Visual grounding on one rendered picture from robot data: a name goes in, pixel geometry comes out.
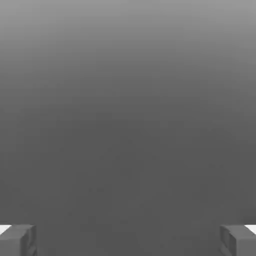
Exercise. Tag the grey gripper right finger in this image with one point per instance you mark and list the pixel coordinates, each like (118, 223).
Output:
(242, 241)

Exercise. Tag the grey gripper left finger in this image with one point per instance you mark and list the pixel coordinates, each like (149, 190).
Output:
(14, 240)

